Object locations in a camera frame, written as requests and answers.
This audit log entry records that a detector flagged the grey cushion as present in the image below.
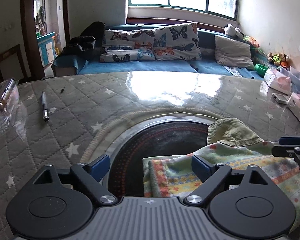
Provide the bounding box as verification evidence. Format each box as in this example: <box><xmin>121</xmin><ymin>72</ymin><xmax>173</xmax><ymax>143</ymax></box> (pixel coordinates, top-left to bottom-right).
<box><xmin>215</xmin><ymin>35</ymin><xmax>254</xmax><ymax>70</ymax></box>

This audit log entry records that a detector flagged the clear plastic food container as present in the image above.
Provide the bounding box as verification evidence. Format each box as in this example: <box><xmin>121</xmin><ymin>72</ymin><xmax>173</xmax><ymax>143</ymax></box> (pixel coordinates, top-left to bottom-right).
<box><xmin>0</xmin><ymin>78</ymin><xmax>27</xmax><ymax>137</ymax></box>

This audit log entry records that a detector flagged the black silver pen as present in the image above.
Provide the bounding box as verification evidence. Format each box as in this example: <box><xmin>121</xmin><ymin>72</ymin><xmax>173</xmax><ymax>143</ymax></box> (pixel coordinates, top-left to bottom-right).
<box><xmin>42</xmin><ymin>92</ymin><xmax>50</xmax><ymax>121</ymax></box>

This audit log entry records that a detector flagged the colourful patterned baby garment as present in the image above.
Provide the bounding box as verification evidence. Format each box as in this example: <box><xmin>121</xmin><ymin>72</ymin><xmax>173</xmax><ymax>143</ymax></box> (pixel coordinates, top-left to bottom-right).
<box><xmin>142</xmin><ymin>118</ymin><xmax>300</xmax><ymax>230</ymax></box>

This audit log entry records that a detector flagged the small white box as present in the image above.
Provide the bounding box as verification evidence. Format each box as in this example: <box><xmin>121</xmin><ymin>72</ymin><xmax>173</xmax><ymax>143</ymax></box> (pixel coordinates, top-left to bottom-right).
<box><xmin>272</xmin><ymin>93</ymin><xmax>289</xmax><ymax>105</ymax></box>

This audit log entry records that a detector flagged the white plush toy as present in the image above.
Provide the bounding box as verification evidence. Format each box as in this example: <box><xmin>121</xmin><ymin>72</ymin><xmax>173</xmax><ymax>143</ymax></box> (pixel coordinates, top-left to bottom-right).
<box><xmin>224</xmin><ymin>24</ymin><xmax>244</xmax><ymax>39</ymax></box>

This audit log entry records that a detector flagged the butterfly pillow lying flat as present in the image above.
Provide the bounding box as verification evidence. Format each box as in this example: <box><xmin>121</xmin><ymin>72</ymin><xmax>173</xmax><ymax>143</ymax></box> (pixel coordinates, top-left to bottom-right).
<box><xmin>100</xmin><ymin>29</ymin><xmax>156</xmax><ymax>62</ymax></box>

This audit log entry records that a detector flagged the green plastic bowl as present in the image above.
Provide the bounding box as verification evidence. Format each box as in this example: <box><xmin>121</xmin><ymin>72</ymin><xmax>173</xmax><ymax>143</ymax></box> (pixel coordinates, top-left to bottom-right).
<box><xmin>255</xmin><ymin>64</ymin><xmax>268</xmax><ymax>77</ymax></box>

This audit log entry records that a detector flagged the pink tissue pack far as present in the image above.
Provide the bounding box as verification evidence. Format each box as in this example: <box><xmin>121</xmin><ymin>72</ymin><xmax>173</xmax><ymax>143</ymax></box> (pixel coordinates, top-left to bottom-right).
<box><xmin>264</xmin><ymin>69</ymin><xmax>292</xmax><ymax>95</ymax></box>

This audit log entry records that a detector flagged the grey quilted star tablecloth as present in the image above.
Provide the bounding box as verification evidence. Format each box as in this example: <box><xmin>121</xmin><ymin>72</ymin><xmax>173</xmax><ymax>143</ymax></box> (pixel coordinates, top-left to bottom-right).
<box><xmin>0</xmin><ymin>72</ymin><xmax>300</xmax><ymax>239</ymax></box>

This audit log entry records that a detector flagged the blue sofa bed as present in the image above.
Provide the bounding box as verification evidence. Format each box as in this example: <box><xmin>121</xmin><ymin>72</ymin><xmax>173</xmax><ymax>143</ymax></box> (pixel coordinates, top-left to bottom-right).
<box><xmin>52</xmin><ymin>24</ymin><xmax>276</xmax><ymax>80</ymax></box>

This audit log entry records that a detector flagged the round black induction cooktop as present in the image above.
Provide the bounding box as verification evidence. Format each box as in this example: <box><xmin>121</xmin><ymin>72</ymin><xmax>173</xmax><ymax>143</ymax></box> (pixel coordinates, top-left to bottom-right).
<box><xmin>104</xmin><ymin>121</ymin><xmax>209</xmax><ymax>198</ymax></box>

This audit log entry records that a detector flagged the small plush toys pile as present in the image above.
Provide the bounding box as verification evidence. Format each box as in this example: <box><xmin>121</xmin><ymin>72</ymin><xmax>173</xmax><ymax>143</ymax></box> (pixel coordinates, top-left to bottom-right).
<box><xmin>268</xmin><ymin>52</ymin><xmax>290</xmax><ymax>69</ymax></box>

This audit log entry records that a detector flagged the butterfly pillow upright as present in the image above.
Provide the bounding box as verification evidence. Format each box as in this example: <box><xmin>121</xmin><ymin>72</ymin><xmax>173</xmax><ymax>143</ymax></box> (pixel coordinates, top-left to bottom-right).
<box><xmin>153</xmin><ymin>23</ymin><xmax>202</xmax><ymax>61</ymax></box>

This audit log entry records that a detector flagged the black bag on sofa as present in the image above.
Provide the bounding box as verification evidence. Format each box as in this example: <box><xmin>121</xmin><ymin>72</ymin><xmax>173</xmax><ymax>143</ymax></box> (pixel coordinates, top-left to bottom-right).
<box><xmin>59</xmin><ymin>21</ymin><xmax>106</xmax><ymax>58</ymax></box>

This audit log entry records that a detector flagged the colourful plush toy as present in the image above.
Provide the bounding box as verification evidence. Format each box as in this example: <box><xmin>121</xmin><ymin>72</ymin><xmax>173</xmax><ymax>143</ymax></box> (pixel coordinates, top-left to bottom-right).
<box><xmin>243</xmin><ymin>35</ymin><xmax>260</xmax><ymax>48</ymax></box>

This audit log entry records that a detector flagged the blue white small cabinet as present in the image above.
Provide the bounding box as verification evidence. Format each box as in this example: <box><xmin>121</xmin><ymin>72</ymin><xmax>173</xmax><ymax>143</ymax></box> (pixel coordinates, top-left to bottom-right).
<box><xmin>37</xmin><ymin>32</ymin><xmax>56</xmax><ymax>67</ymax></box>

